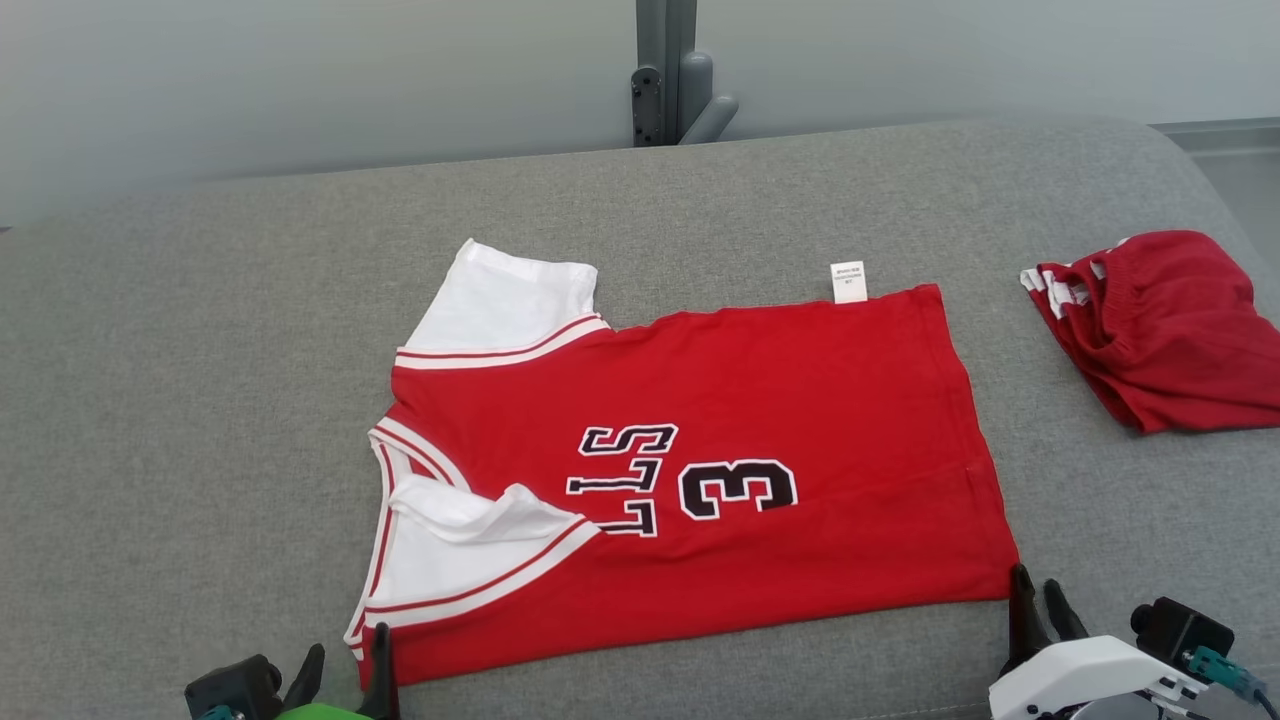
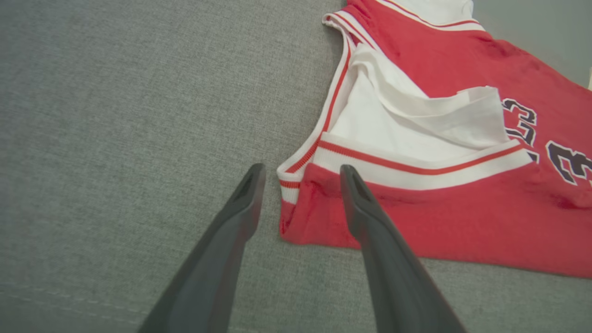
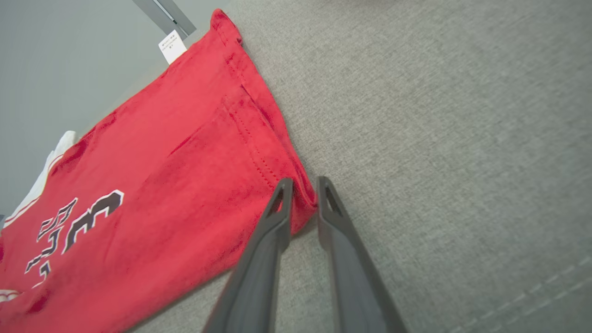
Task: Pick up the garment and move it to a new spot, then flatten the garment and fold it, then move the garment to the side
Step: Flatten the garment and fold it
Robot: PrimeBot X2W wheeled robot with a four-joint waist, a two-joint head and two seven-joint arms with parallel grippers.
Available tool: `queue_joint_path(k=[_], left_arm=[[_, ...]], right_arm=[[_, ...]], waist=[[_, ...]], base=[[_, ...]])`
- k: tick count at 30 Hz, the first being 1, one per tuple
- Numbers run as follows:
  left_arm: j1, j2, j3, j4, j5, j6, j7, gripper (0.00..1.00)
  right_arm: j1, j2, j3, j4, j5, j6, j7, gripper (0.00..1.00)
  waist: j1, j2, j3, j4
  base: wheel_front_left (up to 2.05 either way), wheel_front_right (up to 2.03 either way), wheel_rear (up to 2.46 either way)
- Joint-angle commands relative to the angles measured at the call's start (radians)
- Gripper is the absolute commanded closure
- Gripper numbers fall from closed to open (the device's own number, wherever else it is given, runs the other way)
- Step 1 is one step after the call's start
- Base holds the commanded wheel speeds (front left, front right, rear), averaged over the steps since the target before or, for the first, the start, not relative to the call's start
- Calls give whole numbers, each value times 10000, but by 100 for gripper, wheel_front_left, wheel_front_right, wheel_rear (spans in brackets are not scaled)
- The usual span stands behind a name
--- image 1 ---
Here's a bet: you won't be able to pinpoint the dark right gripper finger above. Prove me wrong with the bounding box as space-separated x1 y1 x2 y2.
1008 565 1054 667
1045 580 1090 642

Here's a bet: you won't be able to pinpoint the grey rounded post support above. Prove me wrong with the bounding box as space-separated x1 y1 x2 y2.
679 52 740 147

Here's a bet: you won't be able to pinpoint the teal right camera connector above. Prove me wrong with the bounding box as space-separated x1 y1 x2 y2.
1185 647 1267 702

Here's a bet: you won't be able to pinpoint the red basketball jersey white sleeves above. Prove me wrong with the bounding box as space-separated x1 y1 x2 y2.
343 238 1022 690

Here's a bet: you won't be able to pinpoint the red shorts with white stripe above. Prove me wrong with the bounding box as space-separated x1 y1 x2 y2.
1020 230 1280 435

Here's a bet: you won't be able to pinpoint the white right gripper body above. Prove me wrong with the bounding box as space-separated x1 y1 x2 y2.
988 635 1212 720

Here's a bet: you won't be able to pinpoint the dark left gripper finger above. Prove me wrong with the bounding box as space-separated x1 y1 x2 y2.
283 643 327 714
357 622 402 720

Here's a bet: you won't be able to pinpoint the grey metal post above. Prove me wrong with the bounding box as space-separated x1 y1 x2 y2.
634 0 699 149

